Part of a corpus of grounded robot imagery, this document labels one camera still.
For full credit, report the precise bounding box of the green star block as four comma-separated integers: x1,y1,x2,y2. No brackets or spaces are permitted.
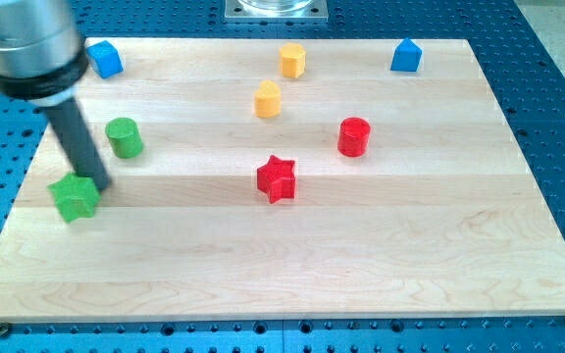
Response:
48,173,101,223

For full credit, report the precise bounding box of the yellow hexagon block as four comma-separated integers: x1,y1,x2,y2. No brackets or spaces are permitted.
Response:
279,43,306,78

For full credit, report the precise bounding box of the red cylinder block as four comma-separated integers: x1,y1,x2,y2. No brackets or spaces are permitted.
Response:
337,117,371,157

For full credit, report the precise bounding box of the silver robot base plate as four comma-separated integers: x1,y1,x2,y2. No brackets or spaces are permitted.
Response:
224,0,329,22

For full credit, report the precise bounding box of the blue cube block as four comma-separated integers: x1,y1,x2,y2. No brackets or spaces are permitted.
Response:
86,40,124,78

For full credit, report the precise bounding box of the red star block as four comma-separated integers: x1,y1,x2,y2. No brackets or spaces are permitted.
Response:
257,155,296,204

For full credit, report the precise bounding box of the light wooden board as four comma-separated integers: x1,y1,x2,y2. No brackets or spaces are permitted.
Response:
0,38,565,323

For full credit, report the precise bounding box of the blue pentagon block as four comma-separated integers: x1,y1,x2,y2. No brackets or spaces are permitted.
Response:
390,38,423,72

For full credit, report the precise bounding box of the yellow heart block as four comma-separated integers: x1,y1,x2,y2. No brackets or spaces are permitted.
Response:
254,80,282,119

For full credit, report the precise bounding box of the green cylinder block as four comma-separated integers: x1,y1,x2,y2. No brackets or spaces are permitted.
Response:
105,117,144,159

